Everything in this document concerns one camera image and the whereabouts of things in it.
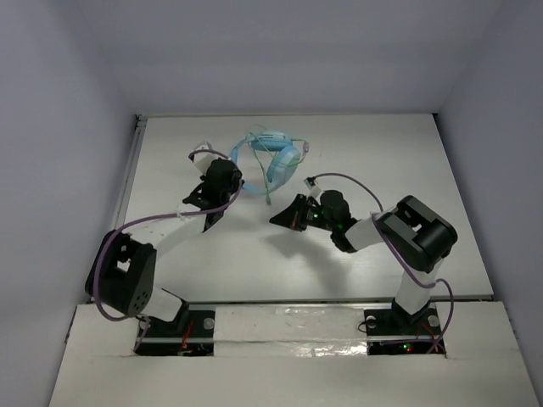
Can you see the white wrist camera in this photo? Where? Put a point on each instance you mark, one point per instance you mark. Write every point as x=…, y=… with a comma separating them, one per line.
x=314, y=190
x=202, y=156

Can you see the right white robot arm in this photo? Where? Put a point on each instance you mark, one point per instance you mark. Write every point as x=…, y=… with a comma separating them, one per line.
x=418, y=237

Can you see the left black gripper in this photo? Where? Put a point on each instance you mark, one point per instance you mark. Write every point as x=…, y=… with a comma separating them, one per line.
x=200, y=197

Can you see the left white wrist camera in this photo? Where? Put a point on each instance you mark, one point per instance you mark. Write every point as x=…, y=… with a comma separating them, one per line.
x=202, y=156

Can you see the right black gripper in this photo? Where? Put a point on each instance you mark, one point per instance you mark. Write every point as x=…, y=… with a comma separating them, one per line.
x=293, y=216

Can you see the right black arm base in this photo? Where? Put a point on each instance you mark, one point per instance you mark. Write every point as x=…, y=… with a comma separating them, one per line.
x=391, y=331

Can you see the light blue headphones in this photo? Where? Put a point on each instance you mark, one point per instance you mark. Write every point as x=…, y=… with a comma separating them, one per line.
x=277, y=154

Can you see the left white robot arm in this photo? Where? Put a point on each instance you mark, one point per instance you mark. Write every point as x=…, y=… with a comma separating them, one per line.
x=121, y=280

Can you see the silver taped mounting rail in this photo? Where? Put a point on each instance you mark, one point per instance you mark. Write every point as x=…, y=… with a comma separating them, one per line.
x=285, y=330

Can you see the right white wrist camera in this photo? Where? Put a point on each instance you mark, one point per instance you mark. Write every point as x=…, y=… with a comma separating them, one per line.
x=314, y=190

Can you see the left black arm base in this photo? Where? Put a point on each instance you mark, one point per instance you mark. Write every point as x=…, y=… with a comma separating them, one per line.
x=190, y=334

